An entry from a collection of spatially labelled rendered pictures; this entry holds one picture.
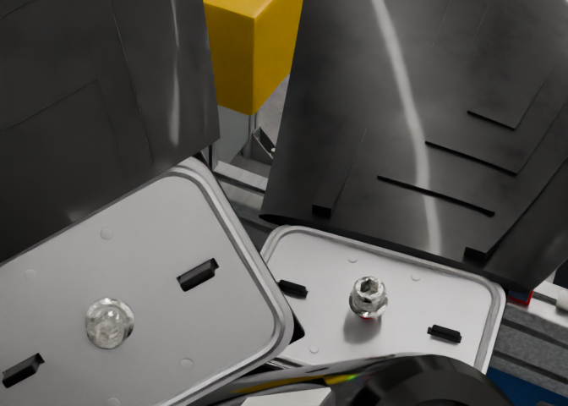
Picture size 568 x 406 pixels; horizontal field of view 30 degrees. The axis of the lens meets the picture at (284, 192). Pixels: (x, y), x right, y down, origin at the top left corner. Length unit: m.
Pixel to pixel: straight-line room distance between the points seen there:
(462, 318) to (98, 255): 0.14
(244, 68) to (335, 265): 0.39
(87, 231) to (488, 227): 0.17
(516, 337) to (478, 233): 0.48
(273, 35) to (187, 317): 0.50
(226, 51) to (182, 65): 0.49
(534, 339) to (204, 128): 0.61
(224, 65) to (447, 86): 0.34
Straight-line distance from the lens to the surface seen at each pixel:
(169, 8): 0.28
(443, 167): 0.42
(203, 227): 0.29
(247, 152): 2.24
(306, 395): 0.28
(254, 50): 0.76
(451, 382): 0.30
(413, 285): 0.39
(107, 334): 0.30
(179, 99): 0.28
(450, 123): 0.44
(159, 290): 0.30
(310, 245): 0.39
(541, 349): 0.88
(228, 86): 0.78
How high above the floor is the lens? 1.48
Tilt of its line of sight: 43 degrees down
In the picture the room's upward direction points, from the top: 3 degrees clockwise
